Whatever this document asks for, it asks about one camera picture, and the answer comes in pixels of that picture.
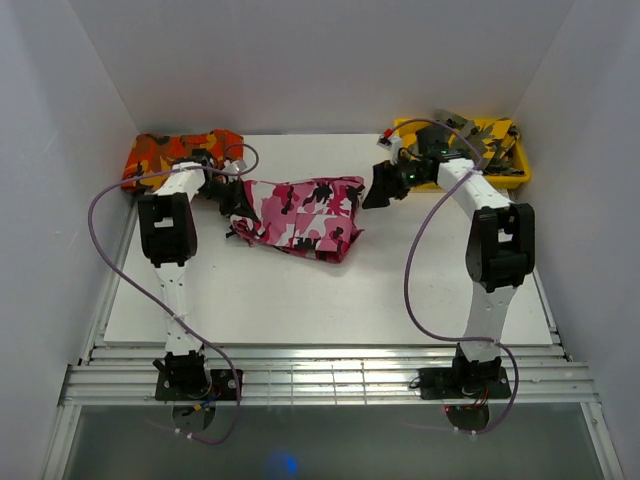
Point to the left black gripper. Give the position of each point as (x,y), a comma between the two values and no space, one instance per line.
(239,204)

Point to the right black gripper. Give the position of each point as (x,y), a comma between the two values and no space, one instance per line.
(384,185)

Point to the pink camouflage trousers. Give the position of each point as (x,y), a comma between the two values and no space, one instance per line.
(313,218)

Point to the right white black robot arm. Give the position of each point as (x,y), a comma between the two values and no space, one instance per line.
(500,250)

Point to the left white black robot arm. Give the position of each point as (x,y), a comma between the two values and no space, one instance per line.
(169,240)

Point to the orange camouflage folded trousers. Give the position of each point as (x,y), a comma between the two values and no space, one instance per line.
(153,153)

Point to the green yellow camouflage trousers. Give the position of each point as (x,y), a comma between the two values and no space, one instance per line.
(440,139)

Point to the yellow plastic bin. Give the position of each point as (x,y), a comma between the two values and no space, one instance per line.
(497,139)

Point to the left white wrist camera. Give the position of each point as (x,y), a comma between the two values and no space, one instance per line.
(235,167)

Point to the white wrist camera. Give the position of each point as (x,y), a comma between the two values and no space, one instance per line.
(235,167)
(390,142)

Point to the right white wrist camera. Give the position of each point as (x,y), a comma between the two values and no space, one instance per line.
(390,142)

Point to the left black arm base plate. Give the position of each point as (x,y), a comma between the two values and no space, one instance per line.
(218,384)

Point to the aluminium rail frame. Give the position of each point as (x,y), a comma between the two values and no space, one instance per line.
(120,373)

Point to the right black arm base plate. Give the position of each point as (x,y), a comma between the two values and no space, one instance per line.
(439,383)

